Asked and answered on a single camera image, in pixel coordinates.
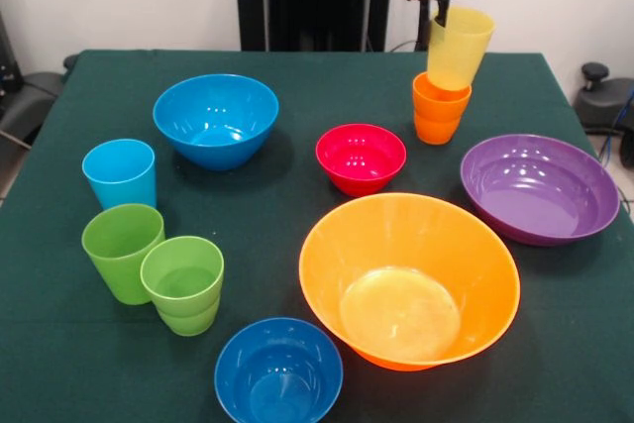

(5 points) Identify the light blue bowl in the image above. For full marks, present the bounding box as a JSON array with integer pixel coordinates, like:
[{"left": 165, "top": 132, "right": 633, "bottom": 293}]
[{"left": 152, "top": 73, "right": 280, "bottom": 172}]

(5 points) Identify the purple bowl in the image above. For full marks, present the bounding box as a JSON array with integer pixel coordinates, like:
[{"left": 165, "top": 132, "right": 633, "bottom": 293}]
[{"left": 459, "top": 133, "right": 621, "bottom": 248}]

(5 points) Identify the large orange bowl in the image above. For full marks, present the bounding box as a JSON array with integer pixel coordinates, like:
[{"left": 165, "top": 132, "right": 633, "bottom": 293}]
[{"left": 298, "top": 192, "right": 522, "bottom": 372}]

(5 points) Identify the light green cup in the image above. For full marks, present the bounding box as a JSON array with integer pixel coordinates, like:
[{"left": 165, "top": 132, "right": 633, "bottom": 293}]
[
  {"left": 156, "top": 293, "right": 222, "bottom": 338},
  {"left": 139, "top": 236, "right": 225, "bottom": 318}
]

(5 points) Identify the black pedestal base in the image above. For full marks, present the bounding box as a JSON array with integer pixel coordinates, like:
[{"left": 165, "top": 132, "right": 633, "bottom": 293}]
[
  {"left": 573, "top": 61, "right": 634, "bottom": 169},
  {"left": 0, "top": 6, "right": 68, "bottom": 147}
]

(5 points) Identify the yellow translucent cup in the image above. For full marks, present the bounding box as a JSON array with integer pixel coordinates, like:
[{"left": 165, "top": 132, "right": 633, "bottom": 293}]
[{"left": 426, "top": 6, "right": 497, "bottom": 92}]

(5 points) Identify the dark blue small bowl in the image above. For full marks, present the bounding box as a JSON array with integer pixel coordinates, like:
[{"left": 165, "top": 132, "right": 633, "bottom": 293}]
[{"left": 213, "top": 316, "right": 345, "bottom": 423}]

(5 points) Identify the light blue cup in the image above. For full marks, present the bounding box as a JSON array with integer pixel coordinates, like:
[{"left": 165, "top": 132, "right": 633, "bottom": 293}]
[{"left": 81, "top": 138, "right": 159, "bottom": 211}]

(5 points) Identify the orange cup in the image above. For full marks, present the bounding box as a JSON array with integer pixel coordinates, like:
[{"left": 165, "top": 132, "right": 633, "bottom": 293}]
[
  {"left": 414, "top": 113, "right": 462, "bottom": 146},
  {"left": 411, "top": 70, "right": 473, "bottom": 120}
]

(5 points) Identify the pink-red small bowl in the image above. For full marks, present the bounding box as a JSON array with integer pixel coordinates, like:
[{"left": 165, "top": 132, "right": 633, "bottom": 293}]
[{"left": 315, "top": 123, "right": 408, "bottom": 198}]

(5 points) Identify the dark green tablecloth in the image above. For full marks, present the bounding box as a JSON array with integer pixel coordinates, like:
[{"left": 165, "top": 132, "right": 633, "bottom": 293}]
[{"left": 0, "top": 49, "right": 634, "bottom": 423}]

